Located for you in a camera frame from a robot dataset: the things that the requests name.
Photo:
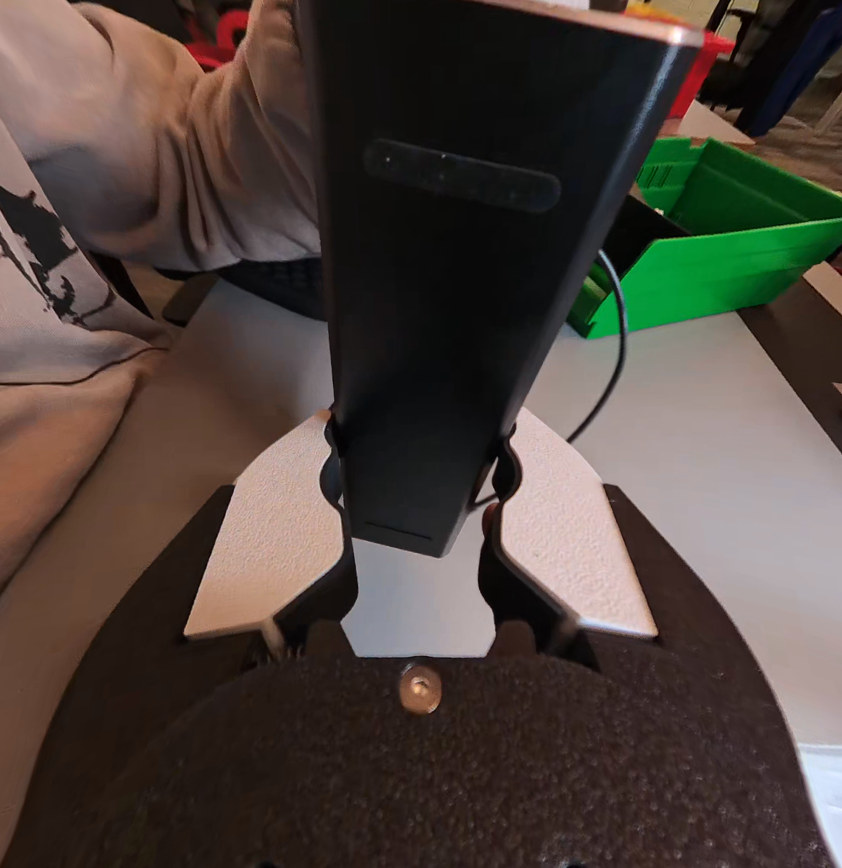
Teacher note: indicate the black bin divider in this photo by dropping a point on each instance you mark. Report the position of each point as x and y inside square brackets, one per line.
[638, 237]

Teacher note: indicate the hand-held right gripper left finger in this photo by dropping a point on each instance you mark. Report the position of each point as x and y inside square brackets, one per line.
[272, 536]

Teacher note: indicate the green plastic bin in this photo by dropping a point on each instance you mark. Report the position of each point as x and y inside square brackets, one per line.
[733, 271]

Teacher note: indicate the black multi-port usb hub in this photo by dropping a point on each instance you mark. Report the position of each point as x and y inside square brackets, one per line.
[462, 305]

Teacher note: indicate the red tote bag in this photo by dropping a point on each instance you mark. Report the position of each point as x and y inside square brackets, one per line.
[217, 41]

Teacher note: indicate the person's left forearm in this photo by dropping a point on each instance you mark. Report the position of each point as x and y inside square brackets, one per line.
[156, 135]

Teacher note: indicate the red plastic bin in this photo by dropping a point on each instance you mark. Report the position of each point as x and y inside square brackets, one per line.
[699, 74]

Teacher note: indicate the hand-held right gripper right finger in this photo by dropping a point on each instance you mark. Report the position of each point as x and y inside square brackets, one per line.
[570, 542]

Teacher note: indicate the blue jacket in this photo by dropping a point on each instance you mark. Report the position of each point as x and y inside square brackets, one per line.
[794, 68]

